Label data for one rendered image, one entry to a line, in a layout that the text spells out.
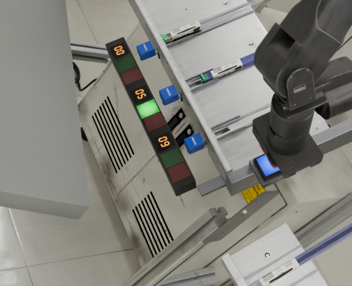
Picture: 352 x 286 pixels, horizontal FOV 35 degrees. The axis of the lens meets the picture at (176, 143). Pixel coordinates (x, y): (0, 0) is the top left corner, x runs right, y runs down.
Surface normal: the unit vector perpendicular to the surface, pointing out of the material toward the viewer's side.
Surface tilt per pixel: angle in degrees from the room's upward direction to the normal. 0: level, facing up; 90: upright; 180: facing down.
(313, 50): 73
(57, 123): 0
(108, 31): 0
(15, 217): 0
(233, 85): 43
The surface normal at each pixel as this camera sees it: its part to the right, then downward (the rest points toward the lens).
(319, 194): 0.56, -0.59
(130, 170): -0.72, 0.00
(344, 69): -0.17, -0.76
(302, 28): -0.78, -0.32
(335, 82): 0.31, 0.58
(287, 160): -0.10, -0.43
